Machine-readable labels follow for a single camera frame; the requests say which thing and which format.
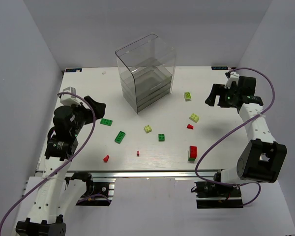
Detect yellow lego brick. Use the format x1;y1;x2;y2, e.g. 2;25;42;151
189;113;200;123
184;92;191;101
144;125;152;133

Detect clear acrylic cover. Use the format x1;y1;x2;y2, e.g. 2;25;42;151
115;33;177;113

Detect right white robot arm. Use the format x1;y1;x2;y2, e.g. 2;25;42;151
205;76;287;184

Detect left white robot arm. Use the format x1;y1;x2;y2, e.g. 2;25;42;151
15;92;106;236

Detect green lego brick left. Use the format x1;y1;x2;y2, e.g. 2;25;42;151
100;118;113;126

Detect right blue label sticker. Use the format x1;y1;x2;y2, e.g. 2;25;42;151
211;66;229;71

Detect blue label sticker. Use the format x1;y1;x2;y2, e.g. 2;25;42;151
211;66;229;71
65;68;82;73

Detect green lego brick long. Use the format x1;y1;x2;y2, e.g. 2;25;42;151
115;131;126;144

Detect grey stacked drawer trays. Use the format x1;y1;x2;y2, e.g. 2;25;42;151
120;66;173;113

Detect left blue label sticker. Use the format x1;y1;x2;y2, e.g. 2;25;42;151
65;68;82;73

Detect red cone lego left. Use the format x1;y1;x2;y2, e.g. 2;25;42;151
103;155;110;163

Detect red white green lego stack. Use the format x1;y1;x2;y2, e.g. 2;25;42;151
188;146;197;162

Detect green lego brick square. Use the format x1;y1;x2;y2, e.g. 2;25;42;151
158;133;165;142

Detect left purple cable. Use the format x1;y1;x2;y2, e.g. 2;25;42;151
0;91;97;236

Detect purple cable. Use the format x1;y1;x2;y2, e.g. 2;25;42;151
195;68;275;206
0;91;97;236

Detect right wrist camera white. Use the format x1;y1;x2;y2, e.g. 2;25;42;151
225;71;240;89

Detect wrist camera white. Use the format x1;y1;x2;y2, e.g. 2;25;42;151
60;87;80;107
225;71;240;89

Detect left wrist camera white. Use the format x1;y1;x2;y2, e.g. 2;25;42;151
60;87;80;107

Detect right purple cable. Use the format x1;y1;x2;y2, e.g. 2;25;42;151
195;68;275;206

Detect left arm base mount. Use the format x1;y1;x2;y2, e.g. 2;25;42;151
65;172;112;207

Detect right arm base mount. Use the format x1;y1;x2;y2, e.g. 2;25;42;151
191;181;243;209

